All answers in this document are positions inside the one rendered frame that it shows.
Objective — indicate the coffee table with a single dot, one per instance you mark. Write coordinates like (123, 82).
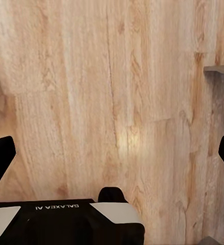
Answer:
(209, 240)

